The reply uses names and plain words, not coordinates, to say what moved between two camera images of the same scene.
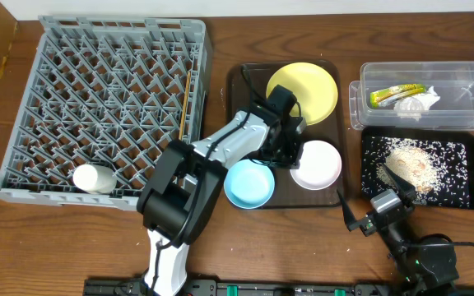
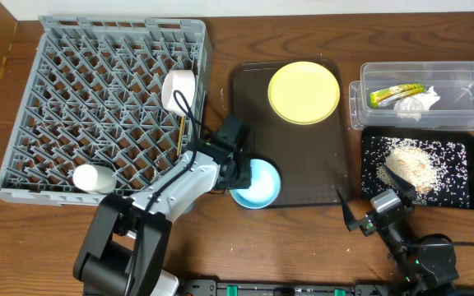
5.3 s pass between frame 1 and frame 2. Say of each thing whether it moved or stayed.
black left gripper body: moved
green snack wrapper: stayed
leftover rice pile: stayed
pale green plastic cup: stayed
